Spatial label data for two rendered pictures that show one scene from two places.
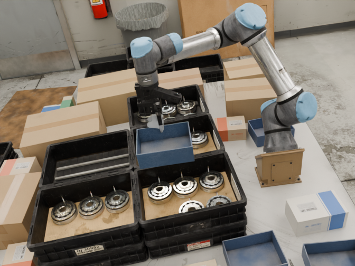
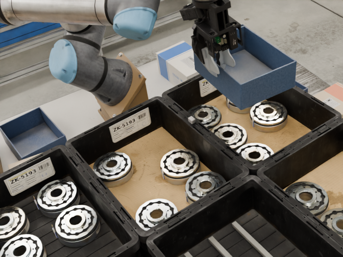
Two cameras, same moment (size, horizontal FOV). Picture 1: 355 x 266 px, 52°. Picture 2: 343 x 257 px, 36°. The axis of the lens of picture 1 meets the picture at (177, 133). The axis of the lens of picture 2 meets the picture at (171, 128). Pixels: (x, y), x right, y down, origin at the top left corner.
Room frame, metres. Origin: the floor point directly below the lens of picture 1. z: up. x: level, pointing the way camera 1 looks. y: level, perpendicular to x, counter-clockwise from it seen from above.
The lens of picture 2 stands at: (1.65, 0.89, 1.81)
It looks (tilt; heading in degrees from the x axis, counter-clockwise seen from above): 40 degrees down; 246
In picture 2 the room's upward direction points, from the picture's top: 9 degrees counter-clockwise
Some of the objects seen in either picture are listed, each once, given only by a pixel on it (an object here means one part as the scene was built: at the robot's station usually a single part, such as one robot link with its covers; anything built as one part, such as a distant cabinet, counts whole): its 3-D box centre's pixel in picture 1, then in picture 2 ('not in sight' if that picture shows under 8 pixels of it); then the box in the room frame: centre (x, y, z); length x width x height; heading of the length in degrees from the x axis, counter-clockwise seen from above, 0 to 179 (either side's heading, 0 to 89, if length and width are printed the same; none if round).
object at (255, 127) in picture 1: (270, 130); (34, 138); (1.51, -0.49, 0.73); 0.20 x 0.15 x 0.07; 95
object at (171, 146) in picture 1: (164, 144); (242, 65); (1.07, 0.05, 1.10); 0.20 x 0.15 x 0.07; 89
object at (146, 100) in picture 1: (149, 97); (214, 21); (1.15, 0.08, 1.26); 0.09 x 0.08 x 0.12; 87
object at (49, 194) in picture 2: not in sight; (56, 193); (1.55, -0.08, 0.86); 0.05 x 0.05 x 0.01
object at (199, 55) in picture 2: not in sight; (203, 44); (1.17, 0.05, 1.20); 0.05 x 0.02 x 0.09; 177
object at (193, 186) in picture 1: (185, 184); (227, 135); (1.09, 0.00, 0.86); 0.10 x 0.10 x 0.01
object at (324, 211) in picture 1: (315, 212); (186, 68); (0.93, -0.49, 0.74); 0.20 x 0.12 x 0.09; 93
